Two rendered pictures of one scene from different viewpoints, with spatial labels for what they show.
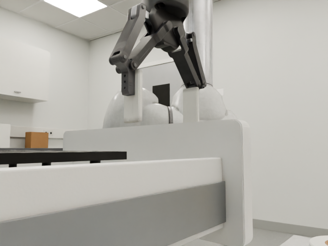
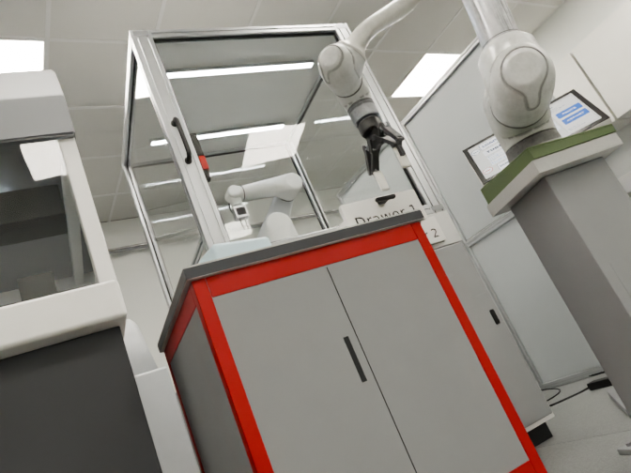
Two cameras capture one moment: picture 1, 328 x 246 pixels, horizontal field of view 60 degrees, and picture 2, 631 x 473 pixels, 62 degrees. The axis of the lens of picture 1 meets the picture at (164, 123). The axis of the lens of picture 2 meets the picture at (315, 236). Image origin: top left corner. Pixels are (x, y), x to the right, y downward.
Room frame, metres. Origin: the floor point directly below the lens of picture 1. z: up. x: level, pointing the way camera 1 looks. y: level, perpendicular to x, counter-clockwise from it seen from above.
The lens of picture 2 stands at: (0.68, -1.52, 0.39)
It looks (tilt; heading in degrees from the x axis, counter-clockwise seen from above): 18 degrees up; 110
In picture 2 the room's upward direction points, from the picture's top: 24 degrees counter-clockwise
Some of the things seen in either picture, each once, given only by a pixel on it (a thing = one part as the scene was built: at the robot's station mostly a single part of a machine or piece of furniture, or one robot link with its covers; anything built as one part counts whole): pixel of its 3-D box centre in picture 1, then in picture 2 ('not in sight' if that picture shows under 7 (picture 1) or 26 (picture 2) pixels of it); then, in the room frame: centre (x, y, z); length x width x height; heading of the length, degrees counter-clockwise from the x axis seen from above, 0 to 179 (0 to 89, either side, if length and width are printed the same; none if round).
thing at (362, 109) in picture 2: not in sight; (364, 114); (0.43, 0.00, 1.18); 0.09 x 0.09 x 0.06
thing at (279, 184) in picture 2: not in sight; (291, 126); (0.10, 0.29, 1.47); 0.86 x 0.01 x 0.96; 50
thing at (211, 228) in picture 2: not in sight; (263, 184); (-0.24, 0.59, 1.47); 1.02 x 0.95 x 1.04; 50
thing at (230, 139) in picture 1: (132, 173); (384, 212); (0.34, 0.04, 0.87); 0.29 x 0.02 x 0.11; 50
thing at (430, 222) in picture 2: not in sight; (411, 236); (0.31, 0.48, 0.87); 0.29 x 0.02 x 0.11; 50
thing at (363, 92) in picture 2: not in sight; (349, 85); (0.44, -0.02, 1.29); 0.13 x 0.11 x 0.16; 96
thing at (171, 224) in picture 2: not in sight; (158, 192); (-0.56, 0.22, 1.52); 0.87 x 0.01 x 0.86; 140
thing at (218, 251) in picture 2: not in sight; (236, 256); (0.11, -0.52, 0.78); 0.15 x 0.10 x 0.04; 62
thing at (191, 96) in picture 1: (191, 108); (402, 157); (0.48, -0.05, 0.97); 0.03 x 0.01 x 0.07; 50
